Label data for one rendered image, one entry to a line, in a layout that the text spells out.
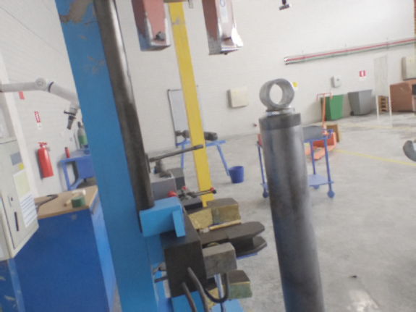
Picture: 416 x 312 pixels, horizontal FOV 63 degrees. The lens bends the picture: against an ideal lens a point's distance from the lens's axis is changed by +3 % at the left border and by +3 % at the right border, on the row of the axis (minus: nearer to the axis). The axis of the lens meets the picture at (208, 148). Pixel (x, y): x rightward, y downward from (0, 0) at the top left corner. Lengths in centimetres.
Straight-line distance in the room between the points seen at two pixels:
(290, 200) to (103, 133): 96
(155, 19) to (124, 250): 104
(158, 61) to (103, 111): 1097
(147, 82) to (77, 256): 991
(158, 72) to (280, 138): 1091
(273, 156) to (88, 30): 102
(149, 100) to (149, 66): 121
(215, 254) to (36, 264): 187
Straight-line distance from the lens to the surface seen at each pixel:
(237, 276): 216
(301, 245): 183
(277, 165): 169
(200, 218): 188
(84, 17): 158
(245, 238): 151
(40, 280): 305
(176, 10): 430
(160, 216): 144
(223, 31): 171
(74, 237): 288
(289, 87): 171
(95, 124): 153
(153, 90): 1234
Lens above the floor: 161
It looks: 8 degrees down
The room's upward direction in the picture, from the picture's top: 9 degrees counter-clockwise
